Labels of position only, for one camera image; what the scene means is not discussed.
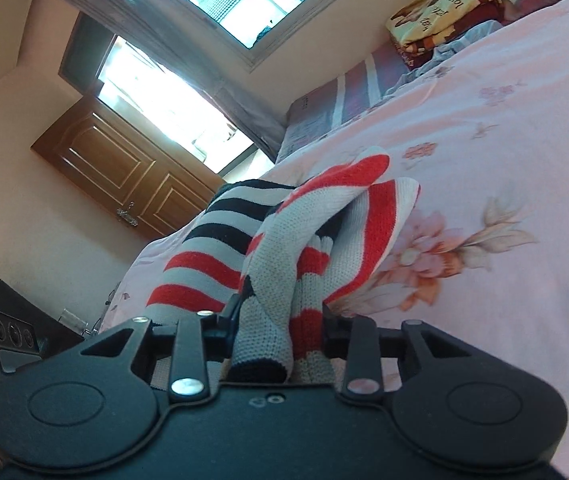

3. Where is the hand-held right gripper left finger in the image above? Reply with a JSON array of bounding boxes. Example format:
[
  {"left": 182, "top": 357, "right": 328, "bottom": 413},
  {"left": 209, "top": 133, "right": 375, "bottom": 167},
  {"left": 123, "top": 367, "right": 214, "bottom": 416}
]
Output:
[{"left": 79, "top": 294, "right": 242, "bottom": 401}]

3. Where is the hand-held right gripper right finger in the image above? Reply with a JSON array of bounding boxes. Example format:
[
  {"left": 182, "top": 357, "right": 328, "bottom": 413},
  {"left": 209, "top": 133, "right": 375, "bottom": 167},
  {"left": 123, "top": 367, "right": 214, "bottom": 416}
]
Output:
[{"left": 322, "top": 310, "right": 470, "bottom": 403}]

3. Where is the striped knit sweater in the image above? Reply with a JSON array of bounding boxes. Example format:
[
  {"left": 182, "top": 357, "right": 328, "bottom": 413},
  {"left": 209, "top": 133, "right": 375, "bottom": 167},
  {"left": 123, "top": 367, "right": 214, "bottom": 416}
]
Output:
[{"left": 145, "top": 146, "right": 421, "bottom": 391}]

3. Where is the black bedside table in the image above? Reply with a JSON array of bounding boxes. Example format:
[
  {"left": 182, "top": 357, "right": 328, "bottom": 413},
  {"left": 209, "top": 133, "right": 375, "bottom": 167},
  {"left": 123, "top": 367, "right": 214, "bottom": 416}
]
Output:
[{"left": 0, "top": 279, "right": 88, "bottom": 361}]

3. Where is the clear drinking glass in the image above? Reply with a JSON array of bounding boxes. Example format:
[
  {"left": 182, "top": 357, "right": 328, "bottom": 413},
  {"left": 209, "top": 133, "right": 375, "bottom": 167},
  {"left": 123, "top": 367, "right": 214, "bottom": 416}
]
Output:
[{"left": 59, "top": 308, "right": 88, "bottom": 336}]

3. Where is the brown wooden door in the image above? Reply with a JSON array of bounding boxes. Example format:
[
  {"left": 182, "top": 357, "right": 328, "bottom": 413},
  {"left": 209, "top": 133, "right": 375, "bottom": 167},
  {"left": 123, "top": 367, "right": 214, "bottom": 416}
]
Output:
[{"left": 31, "top": 96, "right": 228, "bottom": 241}]

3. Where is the pink floral bedspread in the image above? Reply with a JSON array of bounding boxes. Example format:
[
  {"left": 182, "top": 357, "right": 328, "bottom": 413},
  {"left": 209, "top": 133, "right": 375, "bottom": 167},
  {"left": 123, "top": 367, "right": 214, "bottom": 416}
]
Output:
[{"left": 99, "top": 0, "right": 569, "bottom": 480}]

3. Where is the purple striped mattress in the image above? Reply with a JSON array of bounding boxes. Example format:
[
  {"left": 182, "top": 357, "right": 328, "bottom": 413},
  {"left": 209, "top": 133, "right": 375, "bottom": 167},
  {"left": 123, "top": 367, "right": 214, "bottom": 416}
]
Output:
[{"left": 274, "top": 42, "right": 415, "bottom": 163}]

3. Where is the pale blue crumpled cloth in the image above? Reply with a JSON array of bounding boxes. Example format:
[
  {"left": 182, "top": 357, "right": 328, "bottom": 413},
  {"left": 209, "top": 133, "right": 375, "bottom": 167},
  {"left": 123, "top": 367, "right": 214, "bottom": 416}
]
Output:
[{"left": 382, "top": 20, "right": 495, "bottom": 101}]

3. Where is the grey curtain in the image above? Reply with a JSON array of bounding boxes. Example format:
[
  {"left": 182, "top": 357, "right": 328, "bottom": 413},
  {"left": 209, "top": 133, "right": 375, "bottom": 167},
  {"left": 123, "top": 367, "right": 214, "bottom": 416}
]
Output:
[{"left": 47, "top": 0, "right": 288, "bottom": 163}]

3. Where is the folded printed blanket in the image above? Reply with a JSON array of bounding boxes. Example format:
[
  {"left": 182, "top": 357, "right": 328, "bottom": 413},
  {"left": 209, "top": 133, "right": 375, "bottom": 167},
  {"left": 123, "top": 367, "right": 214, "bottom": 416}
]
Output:
[{"left": 385, "top": 0, "right": 505, "bottom": 68}]

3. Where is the metal door handle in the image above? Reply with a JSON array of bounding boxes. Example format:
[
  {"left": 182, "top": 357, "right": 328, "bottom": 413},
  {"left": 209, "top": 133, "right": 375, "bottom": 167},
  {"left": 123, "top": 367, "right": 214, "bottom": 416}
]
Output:
[{"left": 117, "top": 201, "right": 139, "bottom": 228}]

